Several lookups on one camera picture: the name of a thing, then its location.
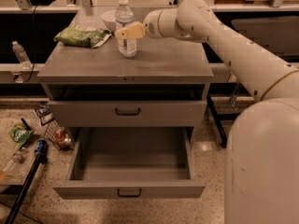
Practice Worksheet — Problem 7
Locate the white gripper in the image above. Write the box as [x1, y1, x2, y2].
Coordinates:
[114, 9, 162, 39]

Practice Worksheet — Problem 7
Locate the clear plastic water bottle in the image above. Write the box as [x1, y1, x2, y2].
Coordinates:
[115, 0, 137, 58]

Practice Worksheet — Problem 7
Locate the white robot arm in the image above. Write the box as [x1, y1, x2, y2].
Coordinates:
[116, 0, 299, 224]

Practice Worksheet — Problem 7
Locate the grey metal drawer cabinet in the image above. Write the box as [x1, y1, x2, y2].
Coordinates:
[36, 6, 215, 142]

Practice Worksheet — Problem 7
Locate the closed middle grey drawer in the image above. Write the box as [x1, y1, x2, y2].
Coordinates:
[49, 101, 206, 127]

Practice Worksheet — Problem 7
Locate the small water bottle on ledge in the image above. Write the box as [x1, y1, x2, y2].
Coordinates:
[12, 41, 32, 70]

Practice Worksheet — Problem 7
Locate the open bottom grey drawer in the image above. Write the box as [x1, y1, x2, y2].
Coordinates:
[54, 127, 205, 199]

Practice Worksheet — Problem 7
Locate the plastic bottle lying on floor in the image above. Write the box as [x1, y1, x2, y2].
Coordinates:
[0, 147, 27, 182]

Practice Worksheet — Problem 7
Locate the white bowl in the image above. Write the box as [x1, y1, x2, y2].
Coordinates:
[102, 9, 116, 32]

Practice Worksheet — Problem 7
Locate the green chip bag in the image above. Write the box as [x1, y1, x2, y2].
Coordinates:
[53, 25, 111, 49]

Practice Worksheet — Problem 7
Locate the black white card on floor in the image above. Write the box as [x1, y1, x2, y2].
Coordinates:
[35, 108, 54, 126]

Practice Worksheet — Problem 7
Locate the black stand with grey tray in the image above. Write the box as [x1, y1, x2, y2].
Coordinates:
[206, 16, 299, 148]

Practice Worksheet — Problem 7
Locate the black pole with blue cap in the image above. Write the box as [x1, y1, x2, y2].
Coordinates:
[5, 139, 48, 224]

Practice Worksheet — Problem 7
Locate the green snack packet on floor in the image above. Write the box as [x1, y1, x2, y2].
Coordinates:
[8, 123, 34, 149]

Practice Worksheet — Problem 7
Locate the wire basket with red can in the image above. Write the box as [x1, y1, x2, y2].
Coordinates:
[43, 120, 74, 151]

